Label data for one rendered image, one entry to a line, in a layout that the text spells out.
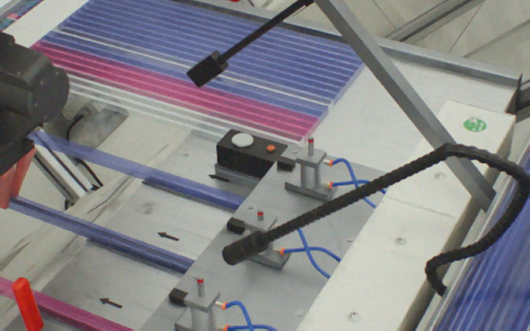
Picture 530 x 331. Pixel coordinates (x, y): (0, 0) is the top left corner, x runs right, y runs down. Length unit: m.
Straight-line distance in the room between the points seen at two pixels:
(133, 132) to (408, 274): 1.61
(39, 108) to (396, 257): 0.37
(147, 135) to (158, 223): 1.39
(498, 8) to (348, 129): 1.40
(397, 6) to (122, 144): 0.72
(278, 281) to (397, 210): 0.14
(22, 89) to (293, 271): 0.31
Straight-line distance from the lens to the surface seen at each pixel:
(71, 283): 1.09
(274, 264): 0.99
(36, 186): 2.32
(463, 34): 2.46
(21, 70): 1.02
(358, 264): 0.97
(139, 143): 2.50
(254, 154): 1.15
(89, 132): 2.43
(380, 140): 1.25
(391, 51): 1.40
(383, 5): 2.32
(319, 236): 1.03
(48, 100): 1.04
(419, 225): 1.02
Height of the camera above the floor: 1.92
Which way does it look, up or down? 45 degrees down
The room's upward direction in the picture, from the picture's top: 60 degrees clockwise
